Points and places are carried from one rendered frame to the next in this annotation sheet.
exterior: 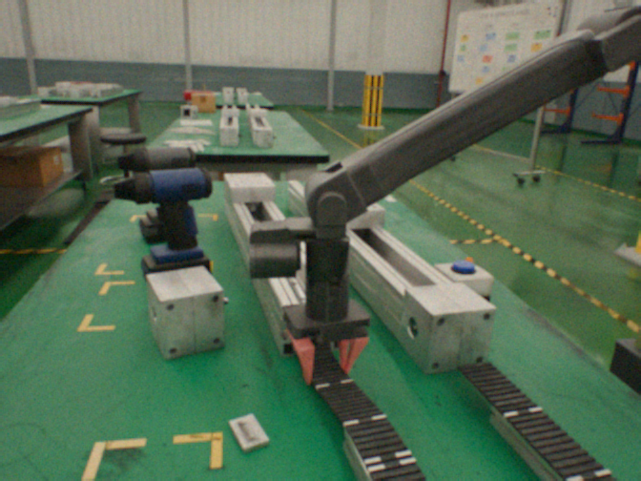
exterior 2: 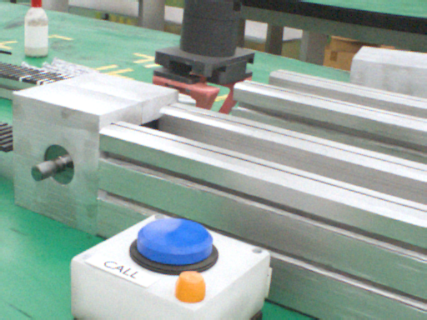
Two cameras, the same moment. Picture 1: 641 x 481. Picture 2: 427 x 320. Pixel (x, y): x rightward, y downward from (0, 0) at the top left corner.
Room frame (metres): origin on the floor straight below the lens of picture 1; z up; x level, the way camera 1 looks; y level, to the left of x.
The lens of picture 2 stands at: (1.11, -0.48, 1.01)
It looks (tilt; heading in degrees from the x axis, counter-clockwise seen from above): 23 degrees down; 142
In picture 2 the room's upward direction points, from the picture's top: 3 degrees clockwise
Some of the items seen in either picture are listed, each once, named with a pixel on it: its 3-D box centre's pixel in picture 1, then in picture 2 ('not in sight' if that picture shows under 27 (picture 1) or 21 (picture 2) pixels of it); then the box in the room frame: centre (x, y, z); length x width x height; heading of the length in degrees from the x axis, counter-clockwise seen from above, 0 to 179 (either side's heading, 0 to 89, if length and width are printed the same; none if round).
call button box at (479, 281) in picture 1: (457, 284); (178, 293); (0.86, -0.26, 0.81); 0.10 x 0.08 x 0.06; 107
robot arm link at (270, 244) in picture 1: (296, 232); not in sight; (0.59, 0.03, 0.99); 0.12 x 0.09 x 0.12; 96
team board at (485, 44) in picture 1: (494, 93); not in sight; (6.41, -2.07, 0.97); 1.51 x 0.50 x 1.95; 30
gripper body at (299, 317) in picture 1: (326, 300); (209, 32); (0.59, -0.01, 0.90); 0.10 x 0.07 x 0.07; 109
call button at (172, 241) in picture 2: (463, 268); (174, 247); (0.86, -0.27, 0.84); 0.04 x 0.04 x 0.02
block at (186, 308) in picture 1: (193, 308); (394, 101); (0.69, 0.19, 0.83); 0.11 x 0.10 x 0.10; 120
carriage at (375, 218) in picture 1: (348, 215); not in sight; (1.09, -0.06, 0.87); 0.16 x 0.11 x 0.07; 17
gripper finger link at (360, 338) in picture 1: (335, 346); (194, 102); (0.59, -0.03, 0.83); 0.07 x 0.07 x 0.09; 19
